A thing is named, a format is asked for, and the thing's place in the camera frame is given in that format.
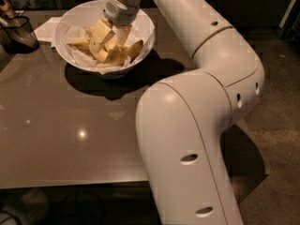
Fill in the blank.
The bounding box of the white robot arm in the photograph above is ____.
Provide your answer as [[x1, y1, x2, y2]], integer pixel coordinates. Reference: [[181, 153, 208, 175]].
[[103, 0, 264, 225]]

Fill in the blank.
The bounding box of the left small yellow banana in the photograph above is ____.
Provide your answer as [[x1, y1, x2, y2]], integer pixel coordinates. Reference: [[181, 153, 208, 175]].
[[68, 37, 90, 51]]

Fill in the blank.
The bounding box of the white paper bowl liner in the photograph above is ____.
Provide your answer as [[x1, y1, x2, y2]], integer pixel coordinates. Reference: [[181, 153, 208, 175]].
[[59, 7, 151, 76]]

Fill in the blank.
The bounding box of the white paper napkin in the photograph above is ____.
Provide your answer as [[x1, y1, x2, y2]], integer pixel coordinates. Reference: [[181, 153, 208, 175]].
[[35, 17, 61, 48]]

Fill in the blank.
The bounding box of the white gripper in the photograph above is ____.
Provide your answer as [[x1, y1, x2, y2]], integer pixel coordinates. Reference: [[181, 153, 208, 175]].
[[93, 0, 140, 45]]

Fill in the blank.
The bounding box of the white bowl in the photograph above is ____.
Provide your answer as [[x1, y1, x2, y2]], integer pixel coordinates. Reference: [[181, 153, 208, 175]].
[[53, 0, 157, 81]]

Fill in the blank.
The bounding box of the black mesh container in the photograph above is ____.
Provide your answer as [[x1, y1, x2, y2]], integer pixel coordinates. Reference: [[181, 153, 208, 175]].
[[0, 16, 39, 53]]

